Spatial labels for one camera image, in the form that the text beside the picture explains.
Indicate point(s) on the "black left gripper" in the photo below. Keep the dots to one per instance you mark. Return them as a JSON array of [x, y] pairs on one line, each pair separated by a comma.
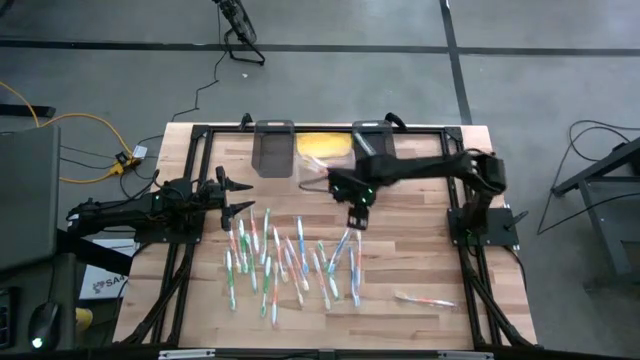
[[210, 196]]

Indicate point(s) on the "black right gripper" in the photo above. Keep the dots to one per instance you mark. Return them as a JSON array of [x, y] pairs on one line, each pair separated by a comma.
[[350, 187]]

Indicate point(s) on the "green white toothbrush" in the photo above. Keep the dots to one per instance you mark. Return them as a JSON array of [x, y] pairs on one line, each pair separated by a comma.
[[251, 264], [230, 280], [265, 237], [243, 246], [365, 145], [327, 270], [265, 286]]

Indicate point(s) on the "smoky grey plastic bin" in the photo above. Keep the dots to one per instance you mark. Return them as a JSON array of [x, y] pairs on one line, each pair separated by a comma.
[[385, 142], [272, 155]]

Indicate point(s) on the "pile of bagged utensils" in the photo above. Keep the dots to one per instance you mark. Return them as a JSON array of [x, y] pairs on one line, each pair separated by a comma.
[[321, 280]]

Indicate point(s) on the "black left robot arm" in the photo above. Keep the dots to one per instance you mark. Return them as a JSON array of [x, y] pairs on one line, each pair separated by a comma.
[[130, 212]]

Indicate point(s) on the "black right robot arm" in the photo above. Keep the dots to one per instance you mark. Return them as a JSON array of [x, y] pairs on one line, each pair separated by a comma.
[[425, 167]]

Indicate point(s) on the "clear plastic bin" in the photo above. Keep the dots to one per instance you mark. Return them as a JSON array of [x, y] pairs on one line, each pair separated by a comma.
[[320, 182]]

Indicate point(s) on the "yellow sponge cloth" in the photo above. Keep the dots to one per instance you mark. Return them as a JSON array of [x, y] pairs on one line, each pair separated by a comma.
[[320, 145]]

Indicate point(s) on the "white power adapter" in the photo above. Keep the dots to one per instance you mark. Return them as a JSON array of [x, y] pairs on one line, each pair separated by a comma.
[[140, 151]]

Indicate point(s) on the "yellow black power plug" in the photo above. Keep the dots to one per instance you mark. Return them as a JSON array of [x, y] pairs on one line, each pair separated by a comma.
[[122, 159]]

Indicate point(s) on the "black desk beam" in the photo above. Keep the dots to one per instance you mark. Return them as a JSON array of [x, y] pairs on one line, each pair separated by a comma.
[[95, 254]]

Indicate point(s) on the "white printed box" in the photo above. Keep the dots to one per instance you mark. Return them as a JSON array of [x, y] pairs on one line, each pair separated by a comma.
[[107, 285]]

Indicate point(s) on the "small yellow object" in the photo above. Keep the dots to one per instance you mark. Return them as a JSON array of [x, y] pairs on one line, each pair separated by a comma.
[[85, 320]]

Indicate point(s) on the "black flat bar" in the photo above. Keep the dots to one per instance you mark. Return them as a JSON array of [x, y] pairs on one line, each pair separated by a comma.
[[25, 110]]

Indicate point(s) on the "black computer mouse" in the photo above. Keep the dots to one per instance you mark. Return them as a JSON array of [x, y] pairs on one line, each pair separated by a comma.
[[44, 325]]

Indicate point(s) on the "black metal side table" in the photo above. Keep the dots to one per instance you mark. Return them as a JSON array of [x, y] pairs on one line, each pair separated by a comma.
[[595, 171]]

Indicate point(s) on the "black device with display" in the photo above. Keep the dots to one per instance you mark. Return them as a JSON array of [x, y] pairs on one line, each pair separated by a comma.
[[5, 320]]

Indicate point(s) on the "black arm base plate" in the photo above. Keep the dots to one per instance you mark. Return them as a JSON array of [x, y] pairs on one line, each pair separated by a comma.
[[165, 237], [500, 225]]

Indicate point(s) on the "silver metal bracket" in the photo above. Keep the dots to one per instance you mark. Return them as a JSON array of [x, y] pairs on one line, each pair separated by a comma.
[[185, 355], [465, 356]]

